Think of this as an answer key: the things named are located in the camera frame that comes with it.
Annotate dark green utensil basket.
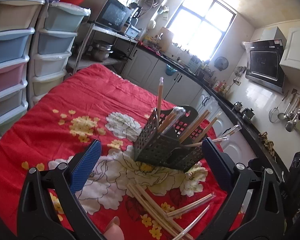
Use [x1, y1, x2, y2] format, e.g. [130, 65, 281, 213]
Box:
[134, 105, 204, 172]

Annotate bamboo chopstick pair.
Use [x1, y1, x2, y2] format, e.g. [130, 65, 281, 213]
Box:
[158, 106, 186, 134]

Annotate white lower kitchen cabinets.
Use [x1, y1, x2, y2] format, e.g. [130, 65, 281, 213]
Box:
[122, 46, 271, 167]

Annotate operator thumb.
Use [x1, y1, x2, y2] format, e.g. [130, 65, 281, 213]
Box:
[104, 216, 125, 240]

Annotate hanging ladles and strainers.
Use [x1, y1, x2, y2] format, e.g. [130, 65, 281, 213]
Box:
[268, 88, 300, 133]

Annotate black stovetop kettle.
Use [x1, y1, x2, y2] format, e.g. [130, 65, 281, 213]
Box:
[233, 101, 243, 112]

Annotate bundle of bamboo chopsticks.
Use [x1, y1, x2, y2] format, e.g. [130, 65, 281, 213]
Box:
[127, 184, 216, 239]

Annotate red floral tablecloth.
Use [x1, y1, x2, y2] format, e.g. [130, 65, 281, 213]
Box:
[0, 64, 226, 239]

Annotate black range hood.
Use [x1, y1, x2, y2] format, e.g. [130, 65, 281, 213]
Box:
[244, 39, 285, 94]

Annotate teal hanging bin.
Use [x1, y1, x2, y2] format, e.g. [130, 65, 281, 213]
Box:
[165, 64, 177, 76]

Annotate steel cooking pot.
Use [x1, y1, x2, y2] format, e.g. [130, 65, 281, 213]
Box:
[90, 40, 113, 62]

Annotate plastic drawer tower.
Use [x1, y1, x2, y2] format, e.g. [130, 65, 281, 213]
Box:
[0, 0, 45, 139]
[27, 2, 91, 108]

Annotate black microwave oven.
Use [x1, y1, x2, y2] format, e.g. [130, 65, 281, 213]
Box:
[94, 0, 132, 32]

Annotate black electric kettle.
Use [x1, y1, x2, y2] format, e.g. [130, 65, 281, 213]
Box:
[129, 2, 142, 18]

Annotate white upper wall cabinet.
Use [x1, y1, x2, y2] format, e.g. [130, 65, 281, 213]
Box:
[279, 26, 300, 86]

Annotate small black wall fan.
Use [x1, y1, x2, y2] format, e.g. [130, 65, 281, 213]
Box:
[214, 56, 229, 71]

